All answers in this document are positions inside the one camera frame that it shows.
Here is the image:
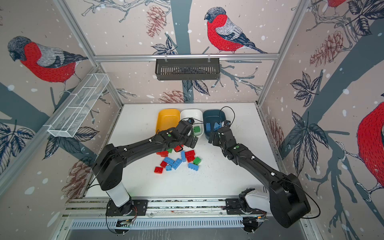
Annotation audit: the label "blue lego brick bottom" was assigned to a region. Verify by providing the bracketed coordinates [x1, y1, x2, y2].
[188, 163, 199, 171]

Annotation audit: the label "red lego brick 2x4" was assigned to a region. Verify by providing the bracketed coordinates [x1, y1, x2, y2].
[174, 145, 184, 153]

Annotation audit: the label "dark teal plastic bin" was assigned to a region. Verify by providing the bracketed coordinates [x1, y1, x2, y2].
[203, 110, 226, 140]

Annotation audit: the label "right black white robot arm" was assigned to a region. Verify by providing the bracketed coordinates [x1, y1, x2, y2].
[209, 126, 311, 228]

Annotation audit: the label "blue sloped lego brick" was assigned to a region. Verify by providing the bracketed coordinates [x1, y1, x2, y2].
[214, 123, 222, 131]

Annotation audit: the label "white mesh wall shelf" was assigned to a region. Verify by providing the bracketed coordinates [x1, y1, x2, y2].
[48, 73, 110, 138]

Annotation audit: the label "blue upright lego brick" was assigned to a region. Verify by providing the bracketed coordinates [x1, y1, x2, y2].
[181, 151, 187, 162]

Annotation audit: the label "red lego brick bottom left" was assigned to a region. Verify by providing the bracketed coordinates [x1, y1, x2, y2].
[154, 167, 164, 174]

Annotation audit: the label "red lego bricks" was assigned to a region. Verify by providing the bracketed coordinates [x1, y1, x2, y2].
[185, 150, 196, 163]

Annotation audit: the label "black wire wall basket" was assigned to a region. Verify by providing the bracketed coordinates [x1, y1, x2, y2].
[155, 58, 221, 81]

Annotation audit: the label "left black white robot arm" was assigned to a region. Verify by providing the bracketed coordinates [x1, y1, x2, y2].
[92, 118, 198, 208]

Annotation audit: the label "white plastic bin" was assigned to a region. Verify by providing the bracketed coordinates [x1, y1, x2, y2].
[180, 109, 204, 137]

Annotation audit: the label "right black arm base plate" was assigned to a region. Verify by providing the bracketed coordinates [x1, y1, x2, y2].
[222, 198, 267, 216]

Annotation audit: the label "blue large lego cluster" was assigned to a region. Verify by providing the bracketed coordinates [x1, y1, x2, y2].
[164, 157, 183, 170]

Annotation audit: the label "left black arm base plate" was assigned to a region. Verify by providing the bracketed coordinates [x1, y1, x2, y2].
[106, 199, 149, 217]

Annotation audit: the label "yellow plastic bin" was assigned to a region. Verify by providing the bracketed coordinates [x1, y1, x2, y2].
[156, 109, 181, 132]

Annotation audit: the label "red small lego brick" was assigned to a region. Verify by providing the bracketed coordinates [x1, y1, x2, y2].
[160, 161, 168, 168]

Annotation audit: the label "green square lego brick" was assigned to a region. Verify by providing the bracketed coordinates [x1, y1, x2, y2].
[193, 126, 201, 134]

